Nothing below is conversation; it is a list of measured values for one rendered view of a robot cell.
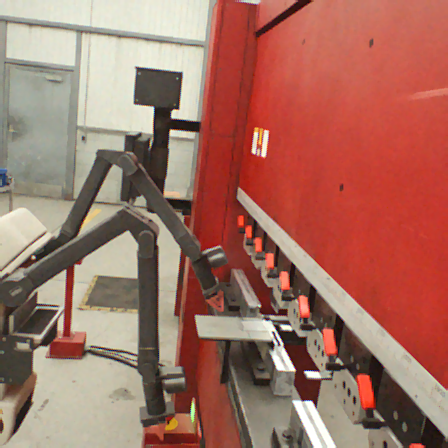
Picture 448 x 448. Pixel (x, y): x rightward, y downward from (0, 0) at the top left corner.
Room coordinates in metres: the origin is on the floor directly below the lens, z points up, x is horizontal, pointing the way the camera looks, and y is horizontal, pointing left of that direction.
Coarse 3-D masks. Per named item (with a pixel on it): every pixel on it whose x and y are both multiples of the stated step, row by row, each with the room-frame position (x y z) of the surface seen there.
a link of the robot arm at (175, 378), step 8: (144, 368) 1.26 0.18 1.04; (152, 368) 1.27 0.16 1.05; (160, 368) 1.32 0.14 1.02; (168, 368) 1.32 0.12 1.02; (176, 368) 1.32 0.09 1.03; (184, 368) 1.33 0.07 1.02; (144, 376) 1.27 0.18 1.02; (152, 376) 1.27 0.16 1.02; (160, 376) 1.28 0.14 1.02; (168, 376) 1.29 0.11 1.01; (176, 376) 1.29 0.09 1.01; (184, 376) 1.30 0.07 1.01; (168, 384) 1.28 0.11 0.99; (176, 384) 1.29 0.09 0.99; (184, 384) 1.29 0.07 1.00; (168, 392) 1.29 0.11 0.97; (176, 392) 1.29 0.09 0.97
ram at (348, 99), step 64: (320, 0) 1.60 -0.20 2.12; (384, 0) 1.13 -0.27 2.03; (256, 64) 2.49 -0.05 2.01; (320, 64) 1.50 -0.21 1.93; (384, 64) 1.08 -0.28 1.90; (320, 128) 1.41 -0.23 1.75; (384, 128) 1.02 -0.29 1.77; (256, 192) 2.12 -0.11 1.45; (320, 192) 1.33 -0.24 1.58; (384, 192) 0.97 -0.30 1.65; (320, 256) 1.26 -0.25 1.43; (384, 256) 0.93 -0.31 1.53; (384, 320) 0.88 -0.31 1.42
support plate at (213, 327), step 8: (200, 320) 1.74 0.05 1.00; (208, 320) 1.75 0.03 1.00; (216, 320) 1.76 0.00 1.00; (224, 320) 1.77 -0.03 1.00; (232, 320) 1.78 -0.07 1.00; (240, 320) 1.79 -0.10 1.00; (248, 320) 1.79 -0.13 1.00; (256, 320) 1.80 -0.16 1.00; (200, 328) 1.67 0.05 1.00; (208, 328) 1.68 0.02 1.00; (216, 328) 1.69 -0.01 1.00; (224, 328) 1.69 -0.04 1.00; (232, 328) 1.70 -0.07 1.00; (200, 336) 1.61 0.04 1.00; (208, 336) 1.61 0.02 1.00; (216, 336) 1.62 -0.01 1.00; (224, 336) 1.63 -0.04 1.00; (232, 336) 1.63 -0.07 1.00; (240, 336) 1.64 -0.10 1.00; (248, 336) 1.65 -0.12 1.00; (256, 336) 1.66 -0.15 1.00; (264, 336) 1.67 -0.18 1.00
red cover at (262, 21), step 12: (264, 0) 2.40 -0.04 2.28; (276, 0) 2.14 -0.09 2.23; (288, 0) 1.94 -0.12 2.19; (300, 0) 1.79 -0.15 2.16; (312, 0) 1.77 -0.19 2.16; (264, 12) 2.37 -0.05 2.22; (276, 12) 2.11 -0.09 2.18; (288, 12) 2.00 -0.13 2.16; (264, 24) 2.33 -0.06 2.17; (276, 24) 2.26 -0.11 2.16
